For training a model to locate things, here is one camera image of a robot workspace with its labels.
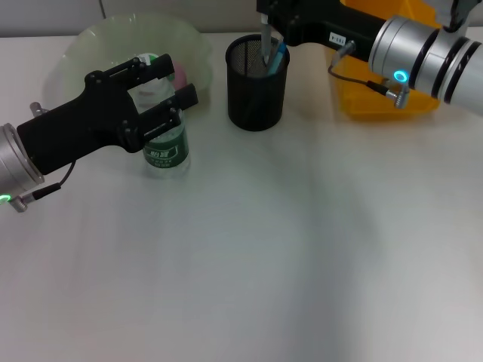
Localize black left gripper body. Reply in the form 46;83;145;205
16;70;146;176

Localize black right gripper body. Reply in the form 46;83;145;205
278;0;386;62

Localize silver mechanical pen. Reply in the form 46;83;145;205
260;14;275;67

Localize blue and teal scissors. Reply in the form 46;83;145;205
268;41;288;76

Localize clear green-label water bottle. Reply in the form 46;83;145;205
131;52;192;180

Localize black mesh pen cup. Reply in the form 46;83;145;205
225;33;291;132

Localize pale green glass fruit bowl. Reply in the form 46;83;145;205
44;13;213;121

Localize yellow plastic storage bin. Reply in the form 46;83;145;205
326;0;450;121

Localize left wrist cable with connector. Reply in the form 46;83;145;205
7;101;77;214

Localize wrist cable with connector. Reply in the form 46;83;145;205
327;39;411;109
7;101;77;214

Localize right wrist cable with connector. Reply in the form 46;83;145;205
327;39;411;109

